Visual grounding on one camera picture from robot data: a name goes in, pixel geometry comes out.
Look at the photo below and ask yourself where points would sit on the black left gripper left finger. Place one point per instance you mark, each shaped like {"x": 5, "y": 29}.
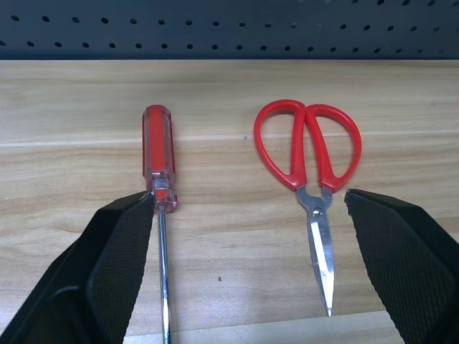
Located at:
{"x": 107, "y": 258}

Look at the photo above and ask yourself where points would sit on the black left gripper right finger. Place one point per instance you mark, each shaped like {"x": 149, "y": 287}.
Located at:
{"x": 405, "y": 251}

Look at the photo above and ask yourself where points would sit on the dark perforated pegboard panel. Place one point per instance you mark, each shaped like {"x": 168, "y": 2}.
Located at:
{"x": 229, "y": 36}

